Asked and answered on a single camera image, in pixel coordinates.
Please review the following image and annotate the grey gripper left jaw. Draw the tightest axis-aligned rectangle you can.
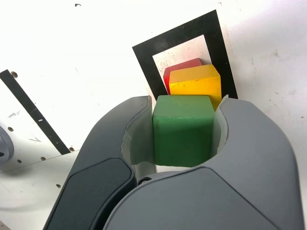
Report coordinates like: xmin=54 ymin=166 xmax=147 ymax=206
xmin=44 ymin=95 xmax=157 ymax=230

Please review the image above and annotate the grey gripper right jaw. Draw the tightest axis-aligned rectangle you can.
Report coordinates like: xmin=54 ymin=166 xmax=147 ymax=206
xmin=103 ymin=94 xmax=303 ymax=230

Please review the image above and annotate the green cube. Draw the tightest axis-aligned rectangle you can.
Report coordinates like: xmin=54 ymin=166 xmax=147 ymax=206
xmin=152 ymin=95 xmax=214 ymax=168

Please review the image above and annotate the yellow cube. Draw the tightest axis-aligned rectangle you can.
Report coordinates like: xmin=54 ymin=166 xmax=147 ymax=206
xmin=168 ymin=64 xmax=222 ymax=112

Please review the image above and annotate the red cube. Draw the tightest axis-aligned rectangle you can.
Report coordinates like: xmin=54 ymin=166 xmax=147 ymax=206
xmin=163 ymin=58 xmax=202 ymax=95

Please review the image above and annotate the black tape square outline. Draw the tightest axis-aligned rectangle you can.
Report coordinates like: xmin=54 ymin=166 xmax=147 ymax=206
xmin=132 ymin=9 xmax=238 ymax=99

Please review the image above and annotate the black tape strip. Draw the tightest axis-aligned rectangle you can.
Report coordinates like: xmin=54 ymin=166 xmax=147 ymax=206
xmin=0 ymin=69 xmax=71 ymax=155

